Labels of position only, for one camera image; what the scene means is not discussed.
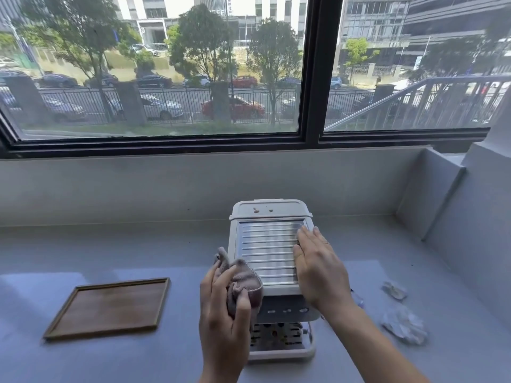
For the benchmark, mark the person's right forearm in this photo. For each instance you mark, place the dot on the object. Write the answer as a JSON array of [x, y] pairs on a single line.
[[371, 347]]

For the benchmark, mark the cars on the street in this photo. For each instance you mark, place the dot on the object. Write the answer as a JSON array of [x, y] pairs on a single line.
[[233, 108]]

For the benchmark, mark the black metal fence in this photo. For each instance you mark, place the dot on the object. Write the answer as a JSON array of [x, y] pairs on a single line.
[[92, 100]]

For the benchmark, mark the brown wooden tray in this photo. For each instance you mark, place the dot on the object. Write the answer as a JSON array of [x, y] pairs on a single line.
[[107, 309]]

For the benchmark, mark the person's right hand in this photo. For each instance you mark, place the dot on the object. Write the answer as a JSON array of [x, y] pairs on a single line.
[[321, 275]]

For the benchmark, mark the person's left hand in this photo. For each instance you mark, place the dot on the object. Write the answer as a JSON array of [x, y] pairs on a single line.
[[219, 335]]

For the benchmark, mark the person's right thumb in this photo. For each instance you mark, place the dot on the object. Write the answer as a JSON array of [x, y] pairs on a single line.
[[298, 257]]

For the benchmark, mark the grey stair railing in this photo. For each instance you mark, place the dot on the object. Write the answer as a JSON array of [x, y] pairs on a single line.
[[423, 99]]

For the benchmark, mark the grey glass building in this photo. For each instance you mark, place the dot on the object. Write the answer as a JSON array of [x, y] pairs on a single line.
[[399, 19]]

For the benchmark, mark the small crumpled clear plastic wrapper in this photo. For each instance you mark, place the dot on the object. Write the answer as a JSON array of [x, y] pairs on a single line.
[[394, 290]]

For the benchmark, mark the person's left forearm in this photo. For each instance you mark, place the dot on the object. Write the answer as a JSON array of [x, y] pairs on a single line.
[[221, 374]]

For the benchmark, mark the large crumpled clear plastic wrapper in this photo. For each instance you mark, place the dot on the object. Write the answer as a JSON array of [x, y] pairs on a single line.
[[403, 325]]

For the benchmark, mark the person's left thumb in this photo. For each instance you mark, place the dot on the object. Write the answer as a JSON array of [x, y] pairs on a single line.
[[241, 317]]

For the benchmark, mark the green street tree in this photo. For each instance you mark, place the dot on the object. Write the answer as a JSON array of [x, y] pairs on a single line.
[[275, 47], [76, 31], [203, 39], [359, 51]]

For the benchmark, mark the grey concrete fence pillar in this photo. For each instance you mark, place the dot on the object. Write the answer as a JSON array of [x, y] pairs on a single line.
[[131, 105], [384, 93], [220, 95], [26, 99]]

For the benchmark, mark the white coffee machine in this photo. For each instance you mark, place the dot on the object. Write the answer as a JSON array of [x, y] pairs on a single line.
[[265, 247]]

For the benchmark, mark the grey pink cleaning cloth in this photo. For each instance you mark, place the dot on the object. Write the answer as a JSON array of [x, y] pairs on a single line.
[[245, 285]]

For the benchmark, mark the black window frame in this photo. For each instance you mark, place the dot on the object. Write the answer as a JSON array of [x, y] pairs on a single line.
[[312, 75]]

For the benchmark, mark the white office building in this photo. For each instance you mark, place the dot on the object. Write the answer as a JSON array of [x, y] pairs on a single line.
[[159, 11]]

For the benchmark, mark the tiny clear plastic scrap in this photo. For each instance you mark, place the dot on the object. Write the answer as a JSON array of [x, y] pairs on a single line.
[[357, 299]]

